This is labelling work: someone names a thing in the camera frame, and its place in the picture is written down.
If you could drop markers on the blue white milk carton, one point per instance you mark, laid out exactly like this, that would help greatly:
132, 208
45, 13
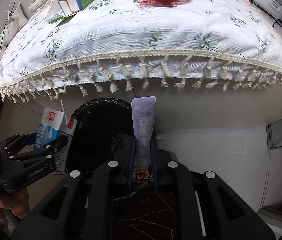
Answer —
52, 125

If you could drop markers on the purple coffee sachet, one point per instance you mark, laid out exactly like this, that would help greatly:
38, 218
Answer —
143, 111

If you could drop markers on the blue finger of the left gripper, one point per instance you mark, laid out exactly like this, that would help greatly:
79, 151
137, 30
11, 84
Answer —
46, 153
15, 143

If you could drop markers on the white floral tablecloth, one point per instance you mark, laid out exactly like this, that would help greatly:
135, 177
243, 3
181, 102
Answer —
201, 42

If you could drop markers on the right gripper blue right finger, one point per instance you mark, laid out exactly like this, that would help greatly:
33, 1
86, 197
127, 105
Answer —
153, 155

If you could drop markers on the black bagged trash bin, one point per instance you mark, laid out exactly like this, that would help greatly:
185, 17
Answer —
103, 126

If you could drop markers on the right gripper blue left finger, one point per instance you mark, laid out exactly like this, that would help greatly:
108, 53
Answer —
132, 156

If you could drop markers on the person's left hand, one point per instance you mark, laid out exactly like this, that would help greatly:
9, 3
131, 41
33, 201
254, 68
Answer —
17, 203

